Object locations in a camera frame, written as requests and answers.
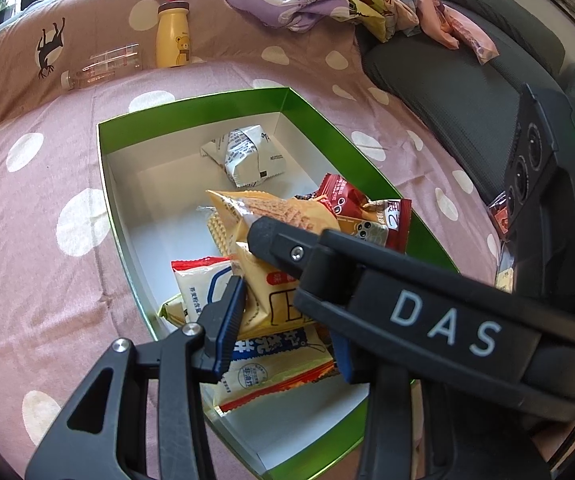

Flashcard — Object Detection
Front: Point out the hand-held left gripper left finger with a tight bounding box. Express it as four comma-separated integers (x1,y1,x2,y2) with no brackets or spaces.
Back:
24,275,247,480

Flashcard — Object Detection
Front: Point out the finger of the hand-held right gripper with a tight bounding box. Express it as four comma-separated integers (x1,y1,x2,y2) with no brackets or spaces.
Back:
246,215,368,311

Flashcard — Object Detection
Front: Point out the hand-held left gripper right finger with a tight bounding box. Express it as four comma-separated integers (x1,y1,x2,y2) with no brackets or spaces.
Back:
330,327,423,480

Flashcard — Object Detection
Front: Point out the yellow-orange snack packet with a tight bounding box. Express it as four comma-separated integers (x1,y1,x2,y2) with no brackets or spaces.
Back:
206,189,341,342

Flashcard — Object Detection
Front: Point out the cream green snack packet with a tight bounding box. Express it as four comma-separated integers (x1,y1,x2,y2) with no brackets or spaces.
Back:
158,294,190,333

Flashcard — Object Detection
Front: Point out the clear wafer biscuit pack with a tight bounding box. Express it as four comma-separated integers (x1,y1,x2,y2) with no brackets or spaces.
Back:
207,210,240,258

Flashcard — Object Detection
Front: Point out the white blue-print snack packet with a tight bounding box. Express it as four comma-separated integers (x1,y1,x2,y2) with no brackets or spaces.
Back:
170,256,341,413

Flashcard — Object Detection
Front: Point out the red snack bag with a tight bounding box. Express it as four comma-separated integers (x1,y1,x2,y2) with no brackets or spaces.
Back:
295,174,413,256

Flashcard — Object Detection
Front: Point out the white silver snack bag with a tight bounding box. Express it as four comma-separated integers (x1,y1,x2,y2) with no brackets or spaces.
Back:
200,125,286,188

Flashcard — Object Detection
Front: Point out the green cardboard box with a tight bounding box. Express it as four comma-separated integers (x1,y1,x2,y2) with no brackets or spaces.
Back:
96,86,461,478

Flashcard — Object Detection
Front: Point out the small orange-red packet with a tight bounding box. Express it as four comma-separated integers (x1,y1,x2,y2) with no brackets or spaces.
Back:
487,195,513,241

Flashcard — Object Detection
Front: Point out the pink dotted bed sheet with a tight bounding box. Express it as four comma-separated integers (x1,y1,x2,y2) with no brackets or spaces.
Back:
0,35,513,480

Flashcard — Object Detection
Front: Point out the dark grey cushion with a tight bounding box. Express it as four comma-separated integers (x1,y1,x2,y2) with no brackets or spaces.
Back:
357,0,575,211

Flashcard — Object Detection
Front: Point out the yellow bear bottle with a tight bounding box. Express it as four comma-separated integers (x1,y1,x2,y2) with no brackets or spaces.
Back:
153,0,193,68

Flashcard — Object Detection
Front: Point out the yellow printed cloth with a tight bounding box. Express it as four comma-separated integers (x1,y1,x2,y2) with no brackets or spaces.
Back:
345,0,398,43

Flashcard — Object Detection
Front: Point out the clear plastic bottle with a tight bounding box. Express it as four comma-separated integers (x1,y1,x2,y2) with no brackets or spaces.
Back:
61,42,144,92

